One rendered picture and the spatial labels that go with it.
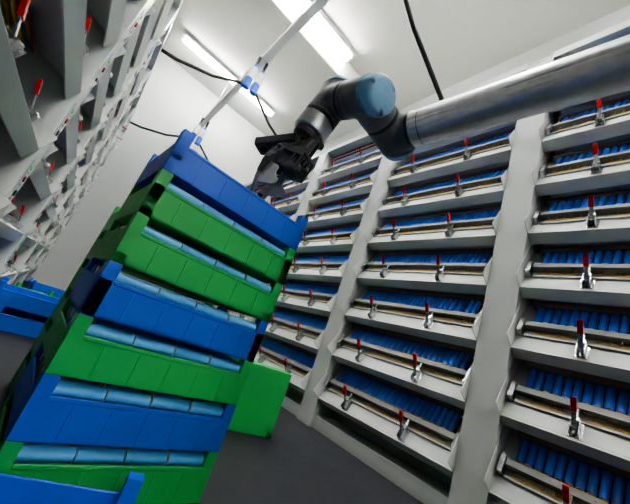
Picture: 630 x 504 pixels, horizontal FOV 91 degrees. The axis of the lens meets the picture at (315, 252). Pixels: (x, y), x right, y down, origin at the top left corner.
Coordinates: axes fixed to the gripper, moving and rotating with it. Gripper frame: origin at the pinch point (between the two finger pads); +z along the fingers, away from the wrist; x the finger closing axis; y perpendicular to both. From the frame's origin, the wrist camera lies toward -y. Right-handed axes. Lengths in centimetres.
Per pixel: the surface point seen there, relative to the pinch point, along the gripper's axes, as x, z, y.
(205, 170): -21.4, 7.3, 6.4
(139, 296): -21.4, 29.5, 12.4
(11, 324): 22, 78, -69
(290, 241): -2.6, 6.9, 17.5
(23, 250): 60, 78, -159
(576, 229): 40, -48, 71
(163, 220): -23.2, 18.3, 8.2
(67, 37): -32.4, -0.3, -33.1
